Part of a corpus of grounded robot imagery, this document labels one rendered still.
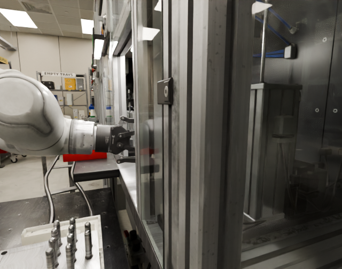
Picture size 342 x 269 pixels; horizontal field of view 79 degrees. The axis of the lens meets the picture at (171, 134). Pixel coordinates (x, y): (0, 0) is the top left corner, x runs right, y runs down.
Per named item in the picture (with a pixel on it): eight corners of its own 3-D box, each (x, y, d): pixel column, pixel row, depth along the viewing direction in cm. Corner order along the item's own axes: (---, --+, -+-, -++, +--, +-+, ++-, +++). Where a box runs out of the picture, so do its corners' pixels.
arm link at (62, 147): (70, 159, 57) (65, 152, 45) (1, 158, 51) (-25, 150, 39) (74, 121, 59) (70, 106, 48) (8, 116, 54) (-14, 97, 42)
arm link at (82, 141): (70, 120, 49) (97, 123, 51) (74, 117, 57) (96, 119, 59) (68, 158, 50) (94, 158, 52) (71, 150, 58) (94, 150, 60)
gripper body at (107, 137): (93, 157, 53) (130, 158, 56) (96, 123, 52) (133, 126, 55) (93, 150, 59) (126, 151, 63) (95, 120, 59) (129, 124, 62)
